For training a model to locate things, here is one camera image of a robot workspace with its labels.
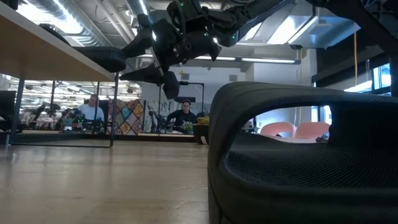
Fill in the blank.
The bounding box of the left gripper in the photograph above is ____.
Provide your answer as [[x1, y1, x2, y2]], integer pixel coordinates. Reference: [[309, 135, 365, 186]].
[[119, 13, 222, 100]]

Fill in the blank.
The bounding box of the black rubber slide sandal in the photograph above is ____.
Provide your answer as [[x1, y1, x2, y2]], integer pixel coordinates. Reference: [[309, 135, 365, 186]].
[[39, 23, 127, 73], [328, 104, 398, 147], [207, 81, 398, 224]]

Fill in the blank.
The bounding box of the pink rubber slide sandal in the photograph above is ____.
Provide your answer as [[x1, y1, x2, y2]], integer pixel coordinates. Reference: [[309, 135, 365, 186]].
[[270, 121, 331, 144], [259, 121, 296, 138]]

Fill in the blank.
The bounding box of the colourful patchwork panel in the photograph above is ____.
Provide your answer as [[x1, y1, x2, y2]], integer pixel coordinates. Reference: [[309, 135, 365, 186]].
[[107, 98, 146, 135]]

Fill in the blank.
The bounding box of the person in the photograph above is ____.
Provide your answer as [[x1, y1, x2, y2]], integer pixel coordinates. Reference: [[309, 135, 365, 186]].
[[166, 99, 199, 126], [76, 94, 105, 123]]

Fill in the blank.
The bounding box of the potted green succulent plant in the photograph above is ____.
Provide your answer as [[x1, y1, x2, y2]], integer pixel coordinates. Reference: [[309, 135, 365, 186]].
[[182, 115, 210, 146]]

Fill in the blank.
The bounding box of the long ceiling lamp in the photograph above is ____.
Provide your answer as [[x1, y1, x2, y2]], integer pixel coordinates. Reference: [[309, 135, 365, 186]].
[[192, 55, 301, 65]]

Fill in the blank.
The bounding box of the dark screen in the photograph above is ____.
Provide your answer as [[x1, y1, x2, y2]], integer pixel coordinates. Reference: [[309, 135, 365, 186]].
[[0, 90, 17, 131]]

